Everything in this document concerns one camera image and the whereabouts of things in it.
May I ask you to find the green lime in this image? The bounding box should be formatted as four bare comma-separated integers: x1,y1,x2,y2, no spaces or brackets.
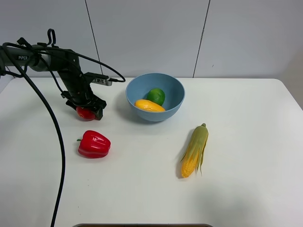
146,88,165,106

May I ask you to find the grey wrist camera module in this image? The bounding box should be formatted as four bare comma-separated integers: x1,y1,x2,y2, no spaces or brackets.
84,72,112,86

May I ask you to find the red apple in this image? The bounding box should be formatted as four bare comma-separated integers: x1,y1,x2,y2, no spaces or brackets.
76,106,96,121

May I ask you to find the red bell pepper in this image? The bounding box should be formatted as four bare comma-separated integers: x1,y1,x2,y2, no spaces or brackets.
77,130,111,158

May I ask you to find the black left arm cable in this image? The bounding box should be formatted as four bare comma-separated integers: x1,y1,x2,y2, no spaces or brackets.
0,28,126,227

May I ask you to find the yellow mango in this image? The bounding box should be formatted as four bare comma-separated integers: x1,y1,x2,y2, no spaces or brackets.
134,99,165,112

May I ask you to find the corn cob with husk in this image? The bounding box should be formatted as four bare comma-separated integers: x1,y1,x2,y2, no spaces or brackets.
180,123,209,178

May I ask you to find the blue plastic bowl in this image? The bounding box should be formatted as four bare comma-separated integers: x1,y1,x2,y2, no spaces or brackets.
125,73,185,122

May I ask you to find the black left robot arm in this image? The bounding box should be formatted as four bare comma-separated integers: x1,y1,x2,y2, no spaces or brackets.
0,43,111,120

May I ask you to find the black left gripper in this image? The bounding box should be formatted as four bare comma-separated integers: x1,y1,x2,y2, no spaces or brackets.
61,89,106,121

